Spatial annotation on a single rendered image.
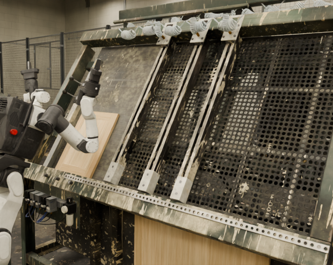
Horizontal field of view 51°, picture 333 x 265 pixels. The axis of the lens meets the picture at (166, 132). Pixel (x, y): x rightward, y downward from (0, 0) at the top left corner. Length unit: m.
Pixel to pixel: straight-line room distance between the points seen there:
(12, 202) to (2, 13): 9.40
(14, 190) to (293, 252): 1.49
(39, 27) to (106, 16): 2.32
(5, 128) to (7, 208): 0.47
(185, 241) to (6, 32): 9.79
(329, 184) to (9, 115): 1.62
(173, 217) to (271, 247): 0.51
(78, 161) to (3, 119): 0.64
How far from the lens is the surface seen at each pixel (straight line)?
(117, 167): 2.15
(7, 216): 2.24
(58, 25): 12.06
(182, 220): 1.80
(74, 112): 2.76
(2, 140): 2.09
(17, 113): 2.10
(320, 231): 1.59
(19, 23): 11.46
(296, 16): 2.14
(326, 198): 1.62
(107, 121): 2.48
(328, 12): 2.10
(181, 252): 2.18
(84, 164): 2.43
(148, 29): 2.46
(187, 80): 2.18
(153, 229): 2.26
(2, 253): 2.24
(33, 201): 2.49
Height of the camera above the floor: 1.50
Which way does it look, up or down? 8 degrees down
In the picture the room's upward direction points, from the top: 1 degrees clockwise
